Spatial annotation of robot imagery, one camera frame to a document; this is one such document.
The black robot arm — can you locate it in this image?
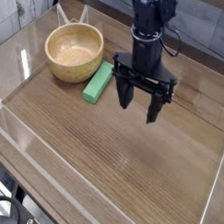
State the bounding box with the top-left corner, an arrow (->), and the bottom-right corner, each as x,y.
112,0 -> 177,123

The clear acrylic tray wall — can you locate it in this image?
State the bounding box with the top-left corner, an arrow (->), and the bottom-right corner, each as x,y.
0,10 -> 224,224

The black cable lower left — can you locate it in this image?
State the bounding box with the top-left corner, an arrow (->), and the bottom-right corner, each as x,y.
0,195 -> 21,224

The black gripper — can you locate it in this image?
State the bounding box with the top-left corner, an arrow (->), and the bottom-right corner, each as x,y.
112,25 -> 177,124

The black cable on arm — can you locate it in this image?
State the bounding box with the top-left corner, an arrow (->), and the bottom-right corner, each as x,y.
158,23 -> 183,58

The wooden bowl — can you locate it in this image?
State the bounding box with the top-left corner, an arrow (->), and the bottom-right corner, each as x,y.
44,22 -> 104,84

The black table leg bracket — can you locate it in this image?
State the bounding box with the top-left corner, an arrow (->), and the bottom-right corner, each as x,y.
10,183 -> 39,224

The green rectangular stick block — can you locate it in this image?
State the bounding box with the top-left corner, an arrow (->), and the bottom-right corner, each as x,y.
82,61 -> 113,104

